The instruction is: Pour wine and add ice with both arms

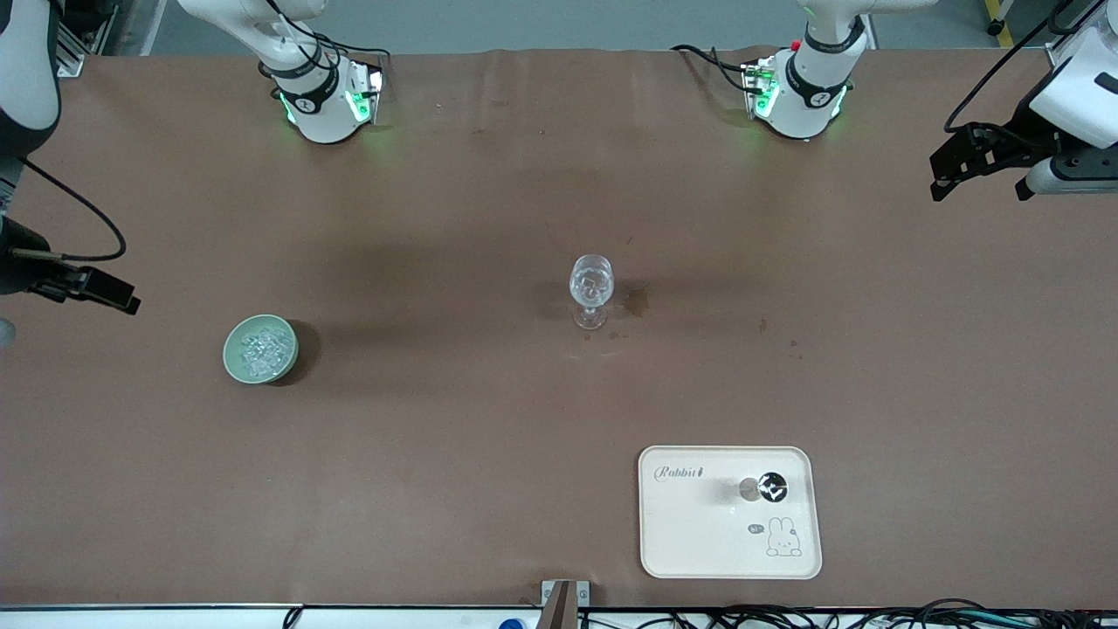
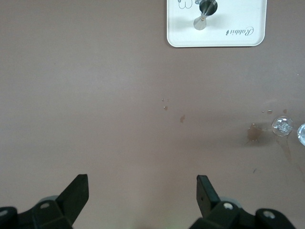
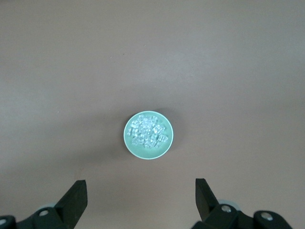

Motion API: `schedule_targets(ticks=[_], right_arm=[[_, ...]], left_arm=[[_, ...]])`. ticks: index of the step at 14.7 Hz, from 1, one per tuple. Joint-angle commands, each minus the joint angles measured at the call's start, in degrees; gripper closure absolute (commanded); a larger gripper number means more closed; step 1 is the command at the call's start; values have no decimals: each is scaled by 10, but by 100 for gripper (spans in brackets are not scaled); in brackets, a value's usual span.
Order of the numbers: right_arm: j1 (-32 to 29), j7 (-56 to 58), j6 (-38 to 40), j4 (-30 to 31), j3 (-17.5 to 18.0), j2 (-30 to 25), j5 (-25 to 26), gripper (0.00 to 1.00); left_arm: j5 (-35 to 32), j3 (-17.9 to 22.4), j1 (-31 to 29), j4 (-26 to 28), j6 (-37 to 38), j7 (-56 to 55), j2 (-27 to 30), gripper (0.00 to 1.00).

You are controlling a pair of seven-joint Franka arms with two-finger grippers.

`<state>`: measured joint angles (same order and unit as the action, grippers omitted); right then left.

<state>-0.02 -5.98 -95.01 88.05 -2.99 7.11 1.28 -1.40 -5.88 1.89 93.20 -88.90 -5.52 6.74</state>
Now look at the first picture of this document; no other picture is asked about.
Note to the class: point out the grey metal bracket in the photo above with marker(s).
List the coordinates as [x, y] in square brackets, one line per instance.
[583, 592]

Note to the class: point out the steel double jigger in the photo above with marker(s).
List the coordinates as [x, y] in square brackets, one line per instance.
[772, 487]

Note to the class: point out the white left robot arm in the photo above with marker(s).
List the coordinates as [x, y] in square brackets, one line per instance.
[812, 96]

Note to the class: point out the green ceramic bowl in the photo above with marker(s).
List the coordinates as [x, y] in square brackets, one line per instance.
[234, 367]

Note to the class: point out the clear stemmed wine glass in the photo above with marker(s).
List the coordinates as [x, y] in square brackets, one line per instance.
[591, 284]

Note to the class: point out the brown upright bar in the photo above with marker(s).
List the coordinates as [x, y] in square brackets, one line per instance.
[561, 611]

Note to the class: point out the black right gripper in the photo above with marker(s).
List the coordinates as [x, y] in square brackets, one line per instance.
[17, 265]

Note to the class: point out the brown table cover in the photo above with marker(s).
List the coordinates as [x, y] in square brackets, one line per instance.
[437, 437]

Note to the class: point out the cream rabbit print tray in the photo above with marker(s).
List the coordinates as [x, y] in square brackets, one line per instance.
[699, 533]

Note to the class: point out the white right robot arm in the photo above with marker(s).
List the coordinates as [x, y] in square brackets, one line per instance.
[26, 70]

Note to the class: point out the aluminium frame profile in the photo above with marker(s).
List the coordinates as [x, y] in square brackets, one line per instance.
[1061, 52]
[74, 63]

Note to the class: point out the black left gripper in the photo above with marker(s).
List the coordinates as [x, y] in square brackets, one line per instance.
[1018, 134]

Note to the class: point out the clear ice cubes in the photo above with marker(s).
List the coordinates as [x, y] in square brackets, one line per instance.
[266, 349]

